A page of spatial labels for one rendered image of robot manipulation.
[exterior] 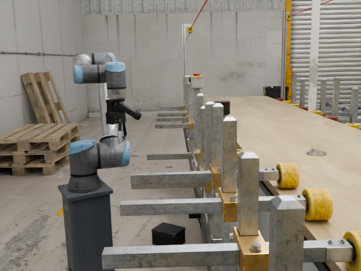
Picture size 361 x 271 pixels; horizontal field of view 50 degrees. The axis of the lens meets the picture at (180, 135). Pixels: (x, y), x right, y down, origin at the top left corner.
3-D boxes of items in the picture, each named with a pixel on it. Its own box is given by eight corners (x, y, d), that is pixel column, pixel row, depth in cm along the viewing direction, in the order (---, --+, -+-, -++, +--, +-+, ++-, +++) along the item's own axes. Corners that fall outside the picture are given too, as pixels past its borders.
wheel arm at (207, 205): (120, 216, 95) (118, 202, 95) (121, 211, 99) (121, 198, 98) (320, 211, 96) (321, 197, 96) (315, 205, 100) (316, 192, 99)
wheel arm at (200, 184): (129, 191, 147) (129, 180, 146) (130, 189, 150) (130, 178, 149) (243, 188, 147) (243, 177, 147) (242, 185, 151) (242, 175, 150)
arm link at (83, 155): (70, 169, 226) (67, 139, 223) (99, 166, 231) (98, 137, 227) (69, 176, 212) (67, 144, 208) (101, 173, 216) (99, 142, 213)
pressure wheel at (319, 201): (308, 185, 95) (298, 192, 103) (313, 218, 93) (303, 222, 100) (332, 184, 96) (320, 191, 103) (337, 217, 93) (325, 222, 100)
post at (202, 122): (202, 209, 179) (200, 106, 170) (201, 206, 183) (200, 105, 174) (209, 209, 179) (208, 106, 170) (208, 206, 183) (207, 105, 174)
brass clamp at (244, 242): (239, 280, 68) (239, 254, 67) (228, 244, 82) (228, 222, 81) (274, 279, 68) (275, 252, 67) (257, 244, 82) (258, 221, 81)
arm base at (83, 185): (72, 195, 210) (70, 178, 208) (64, 186, 227) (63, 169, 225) (106, 189, 219) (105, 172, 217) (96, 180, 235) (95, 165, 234)
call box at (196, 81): (190, 90, 218) (190, 76, 216) (190, 88, 225) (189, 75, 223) (203, 89, 218) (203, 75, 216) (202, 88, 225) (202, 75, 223)
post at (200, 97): (198, 185, 203) (196, 93, 194) (197, 183, 207) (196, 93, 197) (204, 185, 203) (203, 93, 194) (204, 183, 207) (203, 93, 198)
